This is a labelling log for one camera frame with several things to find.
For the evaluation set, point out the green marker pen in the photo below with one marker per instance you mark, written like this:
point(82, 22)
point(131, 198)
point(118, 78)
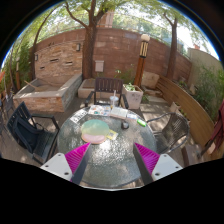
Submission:
point(141, 122)

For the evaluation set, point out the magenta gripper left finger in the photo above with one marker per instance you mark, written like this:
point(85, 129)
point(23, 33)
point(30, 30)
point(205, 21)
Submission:
point(70, 166)

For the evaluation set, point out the wicker metal chair right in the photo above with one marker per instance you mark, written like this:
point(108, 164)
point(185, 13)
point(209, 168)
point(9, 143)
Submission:
point(173, 135)

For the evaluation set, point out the clear plastic cup with straw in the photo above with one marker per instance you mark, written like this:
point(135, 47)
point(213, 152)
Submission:
point(113, 100)

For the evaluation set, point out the central tree trunk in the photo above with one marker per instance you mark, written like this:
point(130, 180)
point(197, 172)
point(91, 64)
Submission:
point(89, 42)

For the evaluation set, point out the black plastic armchair left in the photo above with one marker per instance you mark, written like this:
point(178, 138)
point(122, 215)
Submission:
point(32, 136)

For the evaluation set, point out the dark wooden slat chair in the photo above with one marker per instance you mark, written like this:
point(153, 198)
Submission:
point(107, 85)

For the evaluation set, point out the open book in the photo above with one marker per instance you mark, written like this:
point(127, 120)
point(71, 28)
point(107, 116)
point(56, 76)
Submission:
point(118, 112)

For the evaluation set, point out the printed card on table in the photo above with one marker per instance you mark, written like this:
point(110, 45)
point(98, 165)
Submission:
point(76, 117)

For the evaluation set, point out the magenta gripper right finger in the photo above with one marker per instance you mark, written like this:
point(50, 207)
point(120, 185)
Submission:
point(153, 166)

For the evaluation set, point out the colourful magazine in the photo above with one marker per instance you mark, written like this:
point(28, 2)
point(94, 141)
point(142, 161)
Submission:
point(100, 110)

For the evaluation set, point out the white square planter box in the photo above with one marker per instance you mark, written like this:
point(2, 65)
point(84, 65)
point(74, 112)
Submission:
point(133, 95)

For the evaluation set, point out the wooden lamp post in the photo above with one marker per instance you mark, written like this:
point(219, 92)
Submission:
point(142, 55)

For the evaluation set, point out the stone raised planter bed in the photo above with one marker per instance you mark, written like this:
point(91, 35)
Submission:
point(53, 99)

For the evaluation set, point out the curved wooden bench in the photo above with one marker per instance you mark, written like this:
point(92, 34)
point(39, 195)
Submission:
point(201, 125)

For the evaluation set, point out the round glass patio table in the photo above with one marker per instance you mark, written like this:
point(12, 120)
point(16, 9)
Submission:
point(112, 163)

